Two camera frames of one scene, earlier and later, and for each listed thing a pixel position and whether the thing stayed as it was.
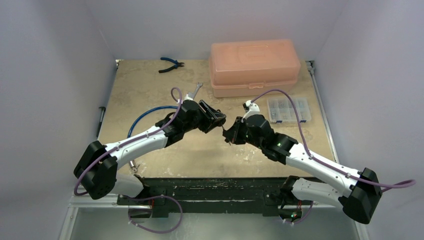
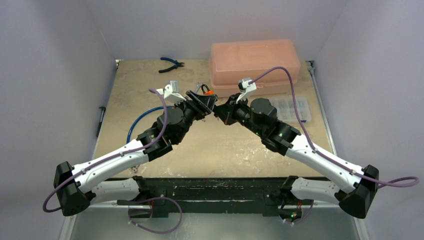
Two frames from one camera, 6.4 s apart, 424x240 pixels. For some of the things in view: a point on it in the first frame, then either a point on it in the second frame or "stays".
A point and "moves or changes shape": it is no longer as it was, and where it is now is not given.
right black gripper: x=239 y=131 → x=230 y=112
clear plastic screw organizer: x=282 y=110 stays
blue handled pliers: x=177 y=64 stays
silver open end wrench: x=198 y=86 stays
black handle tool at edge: x=103 y=110 stays
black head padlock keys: x=227 y=134 moves or changes shape
